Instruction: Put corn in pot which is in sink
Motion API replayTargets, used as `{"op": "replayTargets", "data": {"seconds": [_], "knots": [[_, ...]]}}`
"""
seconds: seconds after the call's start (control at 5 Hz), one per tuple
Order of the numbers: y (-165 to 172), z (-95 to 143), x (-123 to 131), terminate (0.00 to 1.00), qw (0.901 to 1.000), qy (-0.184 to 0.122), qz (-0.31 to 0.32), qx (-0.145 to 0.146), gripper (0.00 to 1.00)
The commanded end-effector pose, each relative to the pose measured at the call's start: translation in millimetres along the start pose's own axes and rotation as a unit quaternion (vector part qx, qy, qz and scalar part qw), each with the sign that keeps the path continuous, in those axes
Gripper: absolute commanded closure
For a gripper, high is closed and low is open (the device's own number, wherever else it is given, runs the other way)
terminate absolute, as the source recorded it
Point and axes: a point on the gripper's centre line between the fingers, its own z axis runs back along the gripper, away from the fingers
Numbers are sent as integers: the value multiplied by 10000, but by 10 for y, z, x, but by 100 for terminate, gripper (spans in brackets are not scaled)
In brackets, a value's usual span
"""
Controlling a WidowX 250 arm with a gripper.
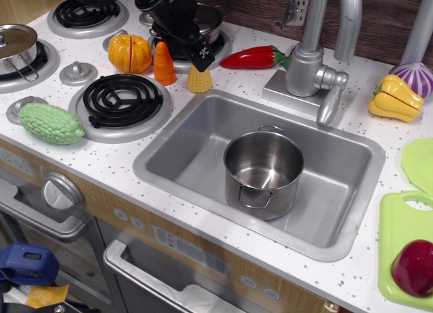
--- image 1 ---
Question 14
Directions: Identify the silver toy faucet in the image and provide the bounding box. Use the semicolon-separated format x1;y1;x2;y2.
262;0;362;126

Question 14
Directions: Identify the grey toy sink basin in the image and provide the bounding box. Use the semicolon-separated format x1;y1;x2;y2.
133;90;385;262

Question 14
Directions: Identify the green cutting board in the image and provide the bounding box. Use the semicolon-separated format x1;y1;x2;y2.
378;191;432;312

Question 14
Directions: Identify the red toy apple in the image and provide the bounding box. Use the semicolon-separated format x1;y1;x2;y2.
391;239;432;298

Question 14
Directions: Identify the silver oven dial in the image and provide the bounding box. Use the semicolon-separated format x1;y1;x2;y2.
41;172;84;211

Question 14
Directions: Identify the grey dishwasher door handle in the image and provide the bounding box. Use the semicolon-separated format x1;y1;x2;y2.
103;239;242;312

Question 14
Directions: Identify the red toy chili pepper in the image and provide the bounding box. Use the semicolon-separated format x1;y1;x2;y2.
220;45;288;70

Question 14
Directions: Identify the blue clamp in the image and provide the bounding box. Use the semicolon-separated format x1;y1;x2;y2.
1;243;60;292

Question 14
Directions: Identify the grey oven door handle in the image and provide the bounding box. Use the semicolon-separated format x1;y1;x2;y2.
1;179;87;243

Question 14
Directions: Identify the light green plate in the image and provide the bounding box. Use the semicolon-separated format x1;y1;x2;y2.
401;138;432;195

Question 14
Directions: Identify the grey metal pole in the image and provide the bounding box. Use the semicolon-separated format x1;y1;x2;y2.
400;0;432;65

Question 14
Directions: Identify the silver stove knob left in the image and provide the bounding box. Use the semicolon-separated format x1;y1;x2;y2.
6;96;47;126

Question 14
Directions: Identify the steel pot with lid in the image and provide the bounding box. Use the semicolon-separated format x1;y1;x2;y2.
1;24;39;82

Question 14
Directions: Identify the steel pot in sink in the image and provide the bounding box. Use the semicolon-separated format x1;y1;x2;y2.
223;125;304;221

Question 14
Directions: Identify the silver stove knob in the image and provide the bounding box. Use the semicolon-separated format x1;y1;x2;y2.
59;61;97;87
6;96;47;126

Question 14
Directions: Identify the green toy bitter gourd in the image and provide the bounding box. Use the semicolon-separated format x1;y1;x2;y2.
18;103;85;145

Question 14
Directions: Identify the front black stove burner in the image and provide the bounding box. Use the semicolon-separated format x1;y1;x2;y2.
68;74;173;144

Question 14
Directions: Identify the purple toy onion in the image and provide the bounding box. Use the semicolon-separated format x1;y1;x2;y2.
391;63;432;99

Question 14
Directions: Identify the metal grater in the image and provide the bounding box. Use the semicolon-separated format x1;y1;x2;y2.
283;0;309;26

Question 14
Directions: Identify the yellow toy corn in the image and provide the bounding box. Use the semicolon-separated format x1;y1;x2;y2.
187;66;213;93

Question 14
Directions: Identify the orange toy carrot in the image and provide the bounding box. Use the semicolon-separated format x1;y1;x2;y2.
154;41;177;86

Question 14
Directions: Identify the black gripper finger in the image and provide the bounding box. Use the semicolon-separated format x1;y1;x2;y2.
183;39;215;72

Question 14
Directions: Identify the steel pot behind gripper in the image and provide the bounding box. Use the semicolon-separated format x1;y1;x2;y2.
193;3;223;44

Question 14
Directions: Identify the yellow toy bell pepper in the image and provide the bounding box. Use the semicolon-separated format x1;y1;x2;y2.
368;74;424;122

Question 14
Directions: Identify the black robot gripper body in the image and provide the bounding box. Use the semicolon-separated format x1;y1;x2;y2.
135;0;205;55

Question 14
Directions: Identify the orange toy pumpkin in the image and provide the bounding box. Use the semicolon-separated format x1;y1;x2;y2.
108;34;153;74

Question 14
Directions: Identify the back left stove burner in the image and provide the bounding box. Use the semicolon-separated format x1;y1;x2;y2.
47;0;129;39

